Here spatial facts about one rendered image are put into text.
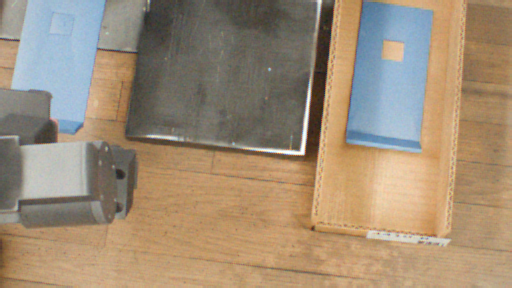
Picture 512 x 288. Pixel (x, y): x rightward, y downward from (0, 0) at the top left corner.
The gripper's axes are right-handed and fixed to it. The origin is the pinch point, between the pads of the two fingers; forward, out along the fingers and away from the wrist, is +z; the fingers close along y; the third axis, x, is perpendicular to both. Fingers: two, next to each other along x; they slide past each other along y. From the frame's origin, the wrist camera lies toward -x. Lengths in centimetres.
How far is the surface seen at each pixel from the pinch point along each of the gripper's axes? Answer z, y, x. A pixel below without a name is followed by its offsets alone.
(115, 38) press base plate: 15.4, 5.2, -3.6
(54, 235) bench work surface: 5.0, -12.1, -0.9
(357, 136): 8.9, -0.1, -27.9
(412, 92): 12.7, 3.8, -32.9
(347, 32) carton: 16.0, 8.3, -26.2
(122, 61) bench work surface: 14.2, 3.2, -4.7
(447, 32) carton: 16.5, 9.4, -36.0
